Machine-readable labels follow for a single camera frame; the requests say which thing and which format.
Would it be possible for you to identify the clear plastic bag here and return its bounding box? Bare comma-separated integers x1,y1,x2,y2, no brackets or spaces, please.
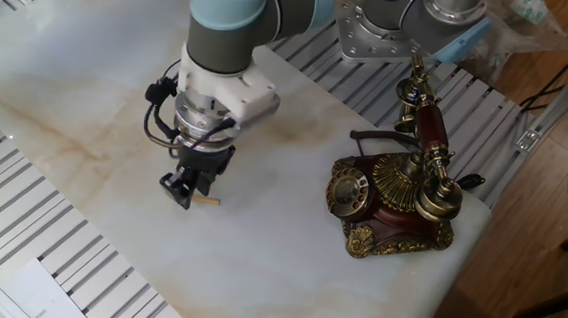
457,0,568,88

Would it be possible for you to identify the white printed wrist mount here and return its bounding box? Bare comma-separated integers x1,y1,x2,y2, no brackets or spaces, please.
174,43,286,135

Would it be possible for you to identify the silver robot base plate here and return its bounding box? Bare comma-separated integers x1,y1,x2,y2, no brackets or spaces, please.
330,0,444,69

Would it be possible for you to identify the maroon brass phone handset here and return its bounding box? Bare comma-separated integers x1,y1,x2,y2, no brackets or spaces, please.
386,53,473,225

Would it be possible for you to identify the maroon brass rotary phone base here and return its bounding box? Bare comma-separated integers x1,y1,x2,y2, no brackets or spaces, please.
320,148,460,266

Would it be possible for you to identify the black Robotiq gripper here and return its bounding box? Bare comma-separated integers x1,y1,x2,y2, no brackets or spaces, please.
157,140,237,213

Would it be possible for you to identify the aluminium frame bar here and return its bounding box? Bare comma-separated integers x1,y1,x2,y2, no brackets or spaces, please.
483,23,568,215

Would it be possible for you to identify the glossy marble pattern mat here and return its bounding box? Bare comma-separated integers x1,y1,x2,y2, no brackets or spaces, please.
0,0,507,318

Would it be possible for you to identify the short wooden stick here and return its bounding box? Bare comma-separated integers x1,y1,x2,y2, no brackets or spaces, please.
191,195,222,207

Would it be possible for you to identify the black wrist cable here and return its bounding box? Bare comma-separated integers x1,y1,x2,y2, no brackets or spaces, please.
140,56,242,163

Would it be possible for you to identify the blank white paper sheet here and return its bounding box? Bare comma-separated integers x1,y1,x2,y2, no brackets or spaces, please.
0,255,97,318

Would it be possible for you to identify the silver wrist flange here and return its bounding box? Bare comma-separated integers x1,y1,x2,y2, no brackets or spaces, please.
171,88,242,155

